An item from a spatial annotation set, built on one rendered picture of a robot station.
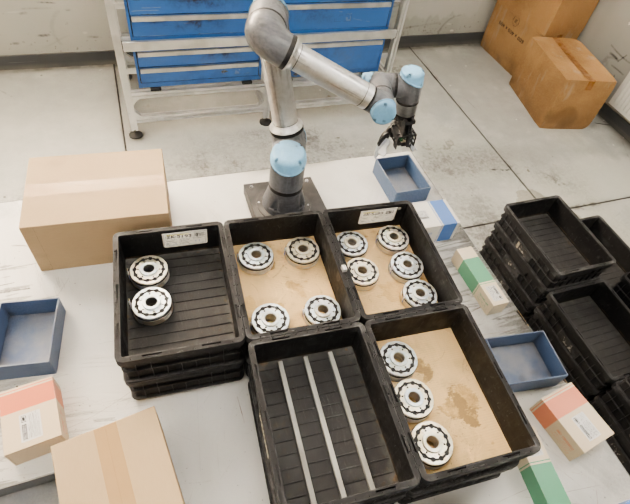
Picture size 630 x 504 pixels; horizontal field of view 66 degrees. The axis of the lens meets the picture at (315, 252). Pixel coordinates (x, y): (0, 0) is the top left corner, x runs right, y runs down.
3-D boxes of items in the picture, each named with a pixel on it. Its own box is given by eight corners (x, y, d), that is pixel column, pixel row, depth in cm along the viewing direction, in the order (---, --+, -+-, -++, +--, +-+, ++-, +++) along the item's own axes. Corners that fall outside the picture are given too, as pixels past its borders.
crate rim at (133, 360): (114, 238, 134) (112, 232, 132) (222, 226, 142) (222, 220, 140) (116, 368, 110) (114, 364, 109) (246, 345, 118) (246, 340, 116)
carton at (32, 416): (70, 445, 118) (61, 434, 112) (15, 465, 114) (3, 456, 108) (60, 387, 127) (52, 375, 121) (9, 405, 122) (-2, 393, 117)
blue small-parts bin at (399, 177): (372, 171, 197) (375, 158, 192) (404, 167, 201) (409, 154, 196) (392, 206, 185) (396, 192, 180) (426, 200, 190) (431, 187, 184)
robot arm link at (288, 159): (266, 192, 161) (269, 158, 151) (269, 167, 170) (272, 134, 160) (302, 195, 162) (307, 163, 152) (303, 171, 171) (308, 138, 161)
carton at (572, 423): (598, 442, 135) (614, 433, 129) (569, 461, 130) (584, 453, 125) (557, 392, 143) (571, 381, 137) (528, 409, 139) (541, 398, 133)
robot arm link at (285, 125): (273, 172, 170) (240, 10, 130) (276, 147, 180) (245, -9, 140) (307, 169, 169) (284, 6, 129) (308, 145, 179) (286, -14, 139)
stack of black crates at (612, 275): (531, 253, 256) (552, 223, 239) (575, 243, 265) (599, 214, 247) (578, 315, 233) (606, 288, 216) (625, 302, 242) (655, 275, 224)
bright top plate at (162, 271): (127, 260, 136) (127, 259, 135) (164, 253, 139) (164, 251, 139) (133, 289, 130) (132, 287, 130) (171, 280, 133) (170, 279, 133)
